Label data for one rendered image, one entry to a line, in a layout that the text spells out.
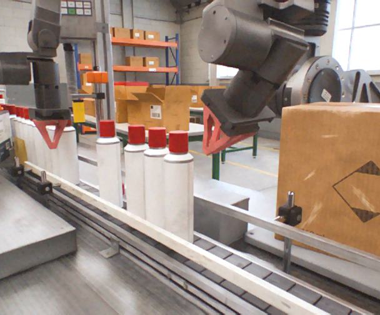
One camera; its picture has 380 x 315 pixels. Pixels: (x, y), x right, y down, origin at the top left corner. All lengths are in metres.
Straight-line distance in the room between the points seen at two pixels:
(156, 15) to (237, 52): 9.58
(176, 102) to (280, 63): 2.24
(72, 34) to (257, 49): 0.74
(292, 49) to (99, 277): 0.48
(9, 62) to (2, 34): 7.78
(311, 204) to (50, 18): 0.67
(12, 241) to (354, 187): 0.62
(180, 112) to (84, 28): 1.72
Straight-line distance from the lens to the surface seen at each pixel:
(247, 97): 0.41
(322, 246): 0.47
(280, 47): 0.39
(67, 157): 0.94
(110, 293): 0.58
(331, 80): 0.93
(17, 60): 0.82
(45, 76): 0.82
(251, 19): 0.37
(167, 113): 2.56
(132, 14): 9.50
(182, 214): 0.55
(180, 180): 0.53
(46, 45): 0.80
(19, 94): 8.55
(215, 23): 0.36
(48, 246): 0.69
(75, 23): 1.03
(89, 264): 0.66
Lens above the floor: 1.16
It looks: 13 degrees down
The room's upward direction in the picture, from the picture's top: straight up
